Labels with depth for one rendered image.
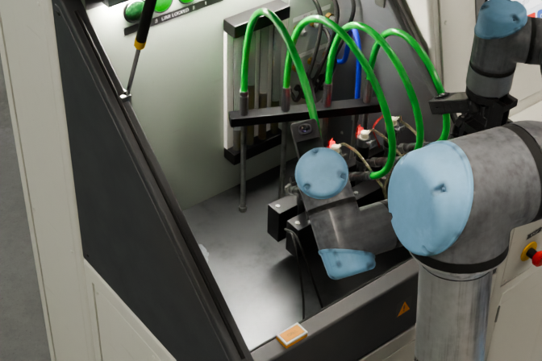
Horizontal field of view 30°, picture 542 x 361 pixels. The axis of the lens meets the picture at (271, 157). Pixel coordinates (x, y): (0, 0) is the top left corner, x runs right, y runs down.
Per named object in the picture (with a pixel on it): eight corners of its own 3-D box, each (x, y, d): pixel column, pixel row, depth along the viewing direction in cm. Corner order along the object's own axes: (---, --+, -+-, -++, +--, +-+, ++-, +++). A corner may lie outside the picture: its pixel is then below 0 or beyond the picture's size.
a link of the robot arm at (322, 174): (305, 209, 145) (287, 153, 146) (305, 213, 156) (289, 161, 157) (357, 193, 145) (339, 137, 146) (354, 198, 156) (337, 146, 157)
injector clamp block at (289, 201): (295, 283, 211) (298, 230, 202) (265, 256, 217) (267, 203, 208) (412, 218, 228) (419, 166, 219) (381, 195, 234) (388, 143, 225)
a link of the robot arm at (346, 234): (406, 258, 148) (384, 187, 149) (339, 280, 144) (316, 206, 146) (385, 264, 155) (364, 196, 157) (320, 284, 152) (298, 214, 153)
